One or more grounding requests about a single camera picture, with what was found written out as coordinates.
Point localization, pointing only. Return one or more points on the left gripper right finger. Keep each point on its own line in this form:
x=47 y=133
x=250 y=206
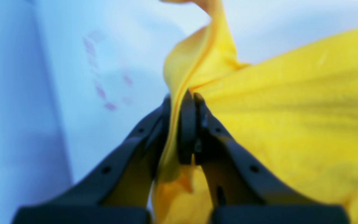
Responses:
x=242 y=189

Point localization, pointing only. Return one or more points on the yellow Smile T-shirt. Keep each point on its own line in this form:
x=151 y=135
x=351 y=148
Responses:
x=297 y=113

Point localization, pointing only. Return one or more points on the red tape rectangle marking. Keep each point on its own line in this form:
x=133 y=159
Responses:
x=110 y=73

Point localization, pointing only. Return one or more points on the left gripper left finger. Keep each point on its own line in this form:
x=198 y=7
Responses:
x=116 y=191

